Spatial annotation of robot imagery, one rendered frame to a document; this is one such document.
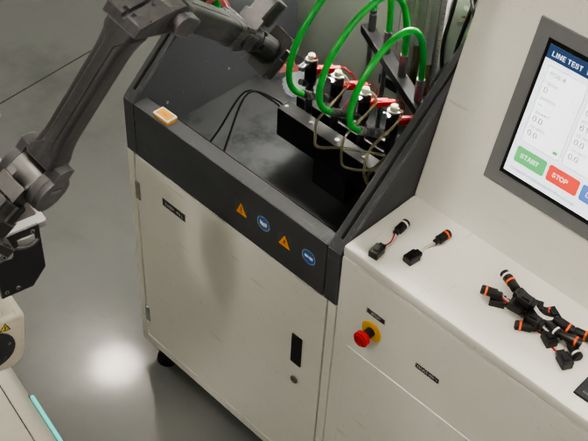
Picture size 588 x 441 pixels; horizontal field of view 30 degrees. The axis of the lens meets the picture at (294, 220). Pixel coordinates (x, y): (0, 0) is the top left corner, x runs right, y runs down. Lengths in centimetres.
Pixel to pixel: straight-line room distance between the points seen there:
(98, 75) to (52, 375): 157
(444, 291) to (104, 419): 130
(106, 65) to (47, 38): 265
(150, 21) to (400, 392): 100
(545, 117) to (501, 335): 41
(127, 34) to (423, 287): 77
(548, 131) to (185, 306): 119
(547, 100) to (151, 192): 107
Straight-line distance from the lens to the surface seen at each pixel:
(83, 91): 185
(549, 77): 207
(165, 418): 313
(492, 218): 223
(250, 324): 267
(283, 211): 230
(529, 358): 207
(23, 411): 284
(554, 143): 210
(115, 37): 179
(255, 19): 223
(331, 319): 238
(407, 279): 215
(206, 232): 260
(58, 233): 363
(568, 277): 218
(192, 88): 270
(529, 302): 210
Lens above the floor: 256
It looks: 45 degrees down
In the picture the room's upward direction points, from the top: 3 degrees clockwise
